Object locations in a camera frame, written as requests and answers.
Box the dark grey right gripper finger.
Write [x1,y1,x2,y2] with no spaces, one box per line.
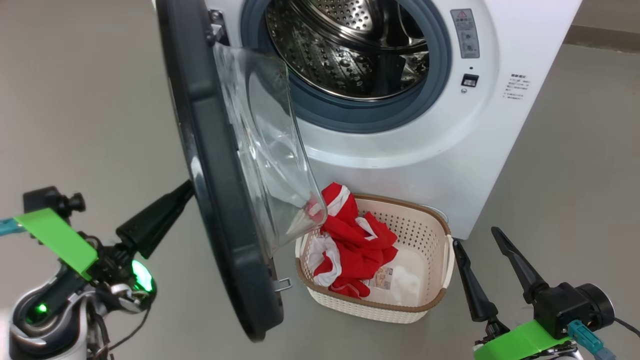
[491,226,549,305]
[452,239,500,324]

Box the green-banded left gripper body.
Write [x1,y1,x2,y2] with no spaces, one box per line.
[14,208,157,313]

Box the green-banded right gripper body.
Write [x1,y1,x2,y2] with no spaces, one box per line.
[473,319,585,360]

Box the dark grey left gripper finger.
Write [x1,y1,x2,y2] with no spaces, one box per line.
[115,179,196,260]

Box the dark round glass washer door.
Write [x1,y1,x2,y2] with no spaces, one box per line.
[155,0,329,344]

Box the cream perforated laundry basket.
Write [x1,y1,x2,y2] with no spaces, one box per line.
[295,194,455,324]

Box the printed basket label sticker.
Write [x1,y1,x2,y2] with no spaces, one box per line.
[367,265,396,291]

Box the white front-load washing machine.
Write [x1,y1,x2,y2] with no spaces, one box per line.
[202,0,584,241]

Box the grey warning label sticker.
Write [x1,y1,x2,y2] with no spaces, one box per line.
[450,8,481,59]

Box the teal right camera connector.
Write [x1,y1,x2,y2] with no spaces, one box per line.
[567,320,618,360]

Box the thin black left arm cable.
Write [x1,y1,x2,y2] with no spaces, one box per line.
[87,300,151,360]

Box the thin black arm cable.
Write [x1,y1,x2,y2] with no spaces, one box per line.
[612,315,640,338]
[87,300,151,360]

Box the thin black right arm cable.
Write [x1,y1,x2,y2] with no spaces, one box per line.
[612,315,640,338]

